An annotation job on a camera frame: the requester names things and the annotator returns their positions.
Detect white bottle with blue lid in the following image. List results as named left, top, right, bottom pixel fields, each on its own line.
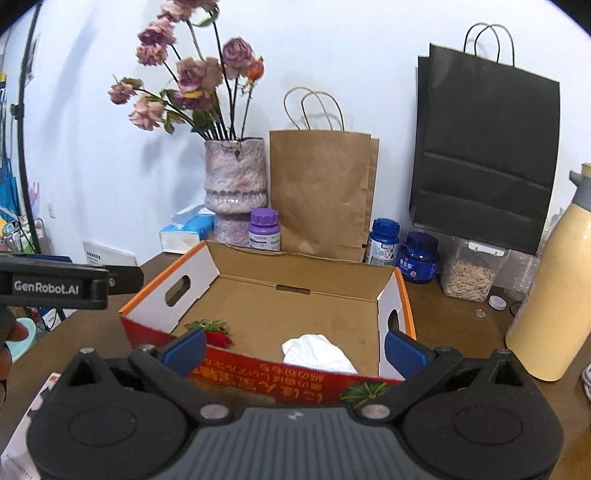
left=365, top=218, right=400, bottom=267

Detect clear container of seeds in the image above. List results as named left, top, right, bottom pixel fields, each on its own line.
left=440, top=236, right=509, bottom=303

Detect clear plastic bottle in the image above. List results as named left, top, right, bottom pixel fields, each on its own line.
left=503, top=208, right=566, bottom=301

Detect black paper bag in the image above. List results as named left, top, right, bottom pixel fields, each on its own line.
left=409, top=23, right=561, bottom=256

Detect black lamp stand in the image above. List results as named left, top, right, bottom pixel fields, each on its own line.
left=10, top=0, right=44, bottom=254

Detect person's left hand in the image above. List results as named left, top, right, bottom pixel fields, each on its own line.
left=0, top=320, right=29, bottom=404

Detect red toy strawberry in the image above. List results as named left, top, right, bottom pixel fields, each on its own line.
left=185, top=318, right=234, bottom=349

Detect brown paper bag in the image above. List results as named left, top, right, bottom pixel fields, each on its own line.
left=269, top=87, right=380, bottom=263

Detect cream thermos bottle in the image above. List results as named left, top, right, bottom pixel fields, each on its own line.
left=505, top=162, right=591, bottom=381

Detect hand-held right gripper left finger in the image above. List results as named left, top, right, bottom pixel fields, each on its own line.
left=55, top=329, right=232, bottom=423

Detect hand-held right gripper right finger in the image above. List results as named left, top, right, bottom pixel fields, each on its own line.
left=358, top=329, right=532, bottom=423

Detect pink mottled ceramic vase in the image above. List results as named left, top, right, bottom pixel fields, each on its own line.
left=203, top=137, right=269, bottom=247

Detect red and white cardboard box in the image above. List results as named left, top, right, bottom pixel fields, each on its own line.
left=117, top=240, right=417, bottom=407

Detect blue and white tissue box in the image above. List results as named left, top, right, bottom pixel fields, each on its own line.
left=159, top=204, right=216, bottom=254

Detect dried pink flowers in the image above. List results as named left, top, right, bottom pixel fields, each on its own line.
left=108, top=0, right=266, bottom=141

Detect white printed booklet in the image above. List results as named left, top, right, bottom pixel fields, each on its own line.
left=0, top=373, right=63, bottom=480

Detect white crumpled cloth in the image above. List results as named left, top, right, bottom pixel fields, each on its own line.
left=281, top=333, right=358, bottom=374

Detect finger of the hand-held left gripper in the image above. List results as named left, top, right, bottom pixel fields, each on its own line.
left=106, top=264, right=145, bottom=297

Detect blue jar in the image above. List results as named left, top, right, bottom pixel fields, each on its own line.
left=397, top=232, right=439, bottom=284

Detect purple-lid bottle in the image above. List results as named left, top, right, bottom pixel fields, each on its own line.
left=248, top=208, right=282, bottom=252

